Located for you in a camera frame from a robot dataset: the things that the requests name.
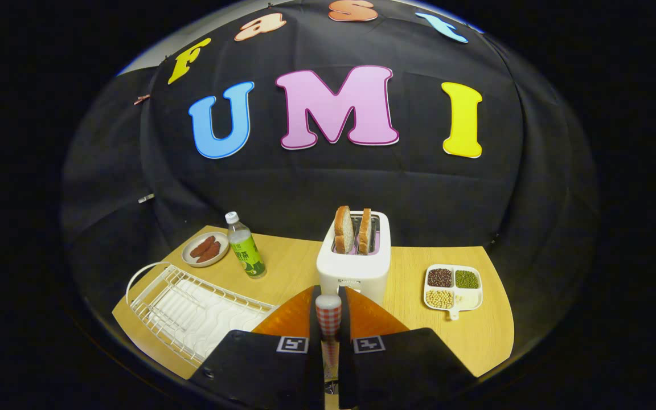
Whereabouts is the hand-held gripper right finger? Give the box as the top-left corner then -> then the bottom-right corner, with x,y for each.
337,286 -> 477,410

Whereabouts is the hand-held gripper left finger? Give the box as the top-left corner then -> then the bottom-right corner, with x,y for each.
188,285 -> 326,410

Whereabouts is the red checkered handle spoon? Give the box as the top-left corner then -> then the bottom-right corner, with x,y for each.
315,294 -> 343,395

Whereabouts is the white wire dish rack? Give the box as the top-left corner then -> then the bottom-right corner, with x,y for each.
126,261 -> 277,367

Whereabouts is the white divided dish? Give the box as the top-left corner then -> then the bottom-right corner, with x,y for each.
423,264 -> 483,321

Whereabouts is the small beige plate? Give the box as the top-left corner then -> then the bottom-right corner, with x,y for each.
182,231 -> 230,268

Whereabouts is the white toaster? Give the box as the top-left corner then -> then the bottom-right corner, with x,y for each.
316,211 -> 391,307

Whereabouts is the green label drink bottle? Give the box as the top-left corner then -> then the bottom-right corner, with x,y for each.
225,211 -> 267,279

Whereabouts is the white drip tray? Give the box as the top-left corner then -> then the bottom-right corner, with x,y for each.
149,278 -> 276,360

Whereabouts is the red sausage piece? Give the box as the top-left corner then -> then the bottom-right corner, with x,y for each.
190,236 -> 215,259
197,241 -> 222,264

